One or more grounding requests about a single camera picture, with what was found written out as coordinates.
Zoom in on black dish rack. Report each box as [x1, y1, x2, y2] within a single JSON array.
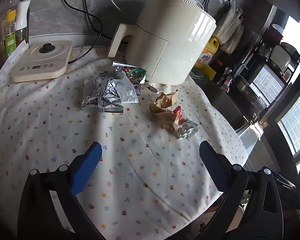
[[234, 24, 300, 122]]

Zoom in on white pill blister pack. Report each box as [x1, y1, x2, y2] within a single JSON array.
[[176, 119, 199, 139]]

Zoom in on yellow cap green bottle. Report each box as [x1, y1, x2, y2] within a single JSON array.
[[4, 9, 17, 58]]

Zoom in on green candy wrapper bag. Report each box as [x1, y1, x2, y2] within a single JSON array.
[[113, 61, 147, 96]]

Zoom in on white trash bucket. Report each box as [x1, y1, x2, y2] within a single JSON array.
[[189, 204, 246, 240]]

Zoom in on white top oil sprayer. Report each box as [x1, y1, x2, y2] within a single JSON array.
[[15, 0, 31, 46]]

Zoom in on yellow dish soap bottle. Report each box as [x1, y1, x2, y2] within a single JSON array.
[[194, 37, 219, 81]]

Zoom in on brown paper bag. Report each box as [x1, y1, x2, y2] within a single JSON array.
[[149, 90, 180, 131]]

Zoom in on stainless steel sink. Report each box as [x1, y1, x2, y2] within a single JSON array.
[[192, 77, 249, 135]]

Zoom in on cream air fryer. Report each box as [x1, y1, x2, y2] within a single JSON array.
[[108, 0, 216, 86]]

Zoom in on floral white tablecloth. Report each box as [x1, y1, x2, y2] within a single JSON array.
[[0, 47, 248, 239]]

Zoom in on cream induction cooker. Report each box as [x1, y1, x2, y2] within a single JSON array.
[[11, 40, 72, 83]]

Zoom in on red cigarette pack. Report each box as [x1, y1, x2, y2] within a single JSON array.
[[173, 106, 185, 125]]

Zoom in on silver foil snack bag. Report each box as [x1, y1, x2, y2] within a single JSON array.
[[81, 71, 139, 113]]

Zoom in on hanging plastic bags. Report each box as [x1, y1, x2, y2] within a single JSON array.
[[213, 7, 244, 55]]

